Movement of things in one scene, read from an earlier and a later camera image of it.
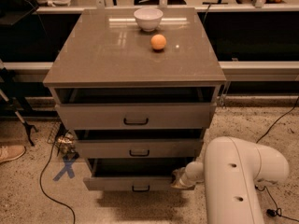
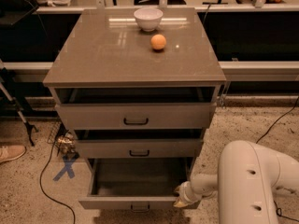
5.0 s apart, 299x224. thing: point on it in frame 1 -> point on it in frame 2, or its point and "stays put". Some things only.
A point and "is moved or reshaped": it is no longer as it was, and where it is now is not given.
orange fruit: (158, 42) stays put
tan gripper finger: (179, 184) -> (180, 203)
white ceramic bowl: (149, 19) stays put
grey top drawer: (135, 116) stays put
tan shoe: (11, 152) stays put
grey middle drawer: (140, 148) stays put
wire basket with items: (64, 141) stays put
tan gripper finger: (179, 173) -> (179, 189)
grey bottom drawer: (133, 174) is moved or reshaped
